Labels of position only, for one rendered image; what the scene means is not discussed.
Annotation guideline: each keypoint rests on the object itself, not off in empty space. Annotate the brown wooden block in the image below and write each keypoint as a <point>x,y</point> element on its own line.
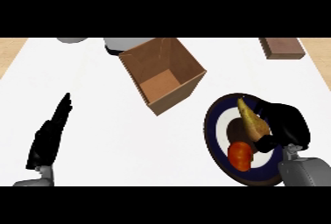
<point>283,48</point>

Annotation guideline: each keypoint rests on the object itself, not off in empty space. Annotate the dark blue and white plate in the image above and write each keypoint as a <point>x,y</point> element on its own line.
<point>215,137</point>

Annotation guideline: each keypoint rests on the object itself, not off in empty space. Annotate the red tomato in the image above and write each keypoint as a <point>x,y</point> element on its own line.
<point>240,156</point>

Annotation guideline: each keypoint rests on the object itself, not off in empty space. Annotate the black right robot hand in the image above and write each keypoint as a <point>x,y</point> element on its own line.
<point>288,122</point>

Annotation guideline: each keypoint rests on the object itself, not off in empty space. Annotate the grey round container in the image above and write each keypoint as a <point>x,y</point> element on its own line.
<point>124,45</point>

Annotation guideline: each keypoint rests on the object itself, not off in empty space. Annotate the yellow-brown pear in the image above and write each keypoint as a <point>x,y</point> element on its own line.
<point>252,121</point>

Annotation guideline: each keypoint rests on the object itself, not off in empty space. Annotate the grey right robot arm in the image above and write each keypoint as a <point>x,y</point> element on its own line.
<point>307,172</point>

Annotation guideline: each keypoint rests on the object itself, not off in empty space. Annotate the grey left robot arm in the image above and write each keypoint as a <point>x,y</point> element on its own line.
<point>39,178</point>

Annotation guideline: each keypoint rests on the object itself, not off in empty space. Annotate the brown cardboard box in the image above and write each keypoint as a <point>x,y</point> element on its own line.
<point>166,73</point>

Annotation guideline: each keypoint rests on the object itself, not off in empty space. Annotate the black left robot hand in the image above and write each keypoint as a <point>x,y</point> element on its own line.
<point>47,137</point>

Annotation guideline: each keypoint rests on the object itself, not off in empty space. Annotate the grey rounded object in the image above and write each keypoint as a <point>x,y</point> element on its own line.
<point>73,40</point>

